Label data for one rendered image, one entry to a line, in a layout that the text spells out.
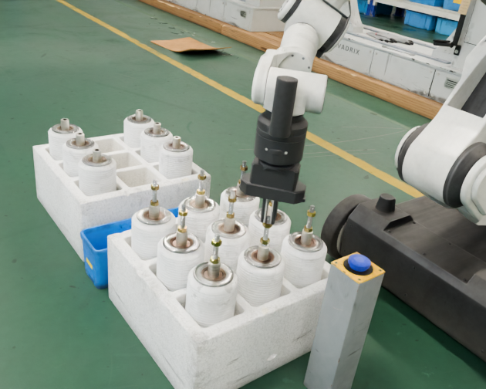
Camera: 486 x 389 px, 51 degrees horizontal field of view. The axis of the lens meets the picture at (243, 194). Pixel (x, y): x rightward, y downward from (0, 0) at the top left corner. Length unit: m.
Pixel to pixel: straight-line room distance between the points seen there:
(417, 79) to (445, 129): 2.02
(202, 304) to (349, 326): 0.27
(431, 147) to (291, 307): 0.43
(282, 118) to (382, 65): 2.49
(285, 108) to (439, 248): 0.66
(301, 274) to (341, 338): 0.17
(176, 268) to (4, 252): 0.61
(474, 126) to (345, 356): 0.52
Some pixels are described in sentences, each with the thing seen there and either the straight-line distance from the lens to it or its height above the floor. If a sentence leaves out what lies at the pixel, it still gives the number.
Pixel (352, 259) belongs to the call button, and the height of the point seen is 0.33.
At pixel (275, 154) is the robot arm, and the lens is 0.87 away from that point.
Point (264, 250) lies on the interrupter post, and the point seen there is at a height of 0.28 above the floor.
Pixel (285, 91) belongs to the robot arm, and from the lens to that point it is 0.81.
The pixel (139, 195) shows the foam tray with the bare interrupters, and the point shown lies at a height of 0.17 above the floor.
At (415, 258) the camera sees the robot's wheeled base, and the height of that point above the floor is 0.18.
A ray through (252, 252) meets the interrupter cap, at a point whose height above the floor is 0.25.
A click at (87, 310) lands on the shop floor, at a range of 1.28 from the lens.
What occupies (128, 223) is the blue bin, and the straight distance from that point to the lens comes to 1.38.
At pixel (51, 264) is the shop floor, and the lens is 1.43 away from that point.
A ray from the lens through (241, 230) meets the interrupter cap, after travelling 1.10.
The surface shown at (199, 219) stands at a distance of 1.15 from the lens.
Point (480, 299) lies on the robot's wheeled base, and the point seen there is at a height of 0.18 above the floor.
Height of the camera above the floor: 0.83
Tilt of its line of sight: 28 degrees down
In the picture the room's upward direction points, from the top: 7 degrees clockwise
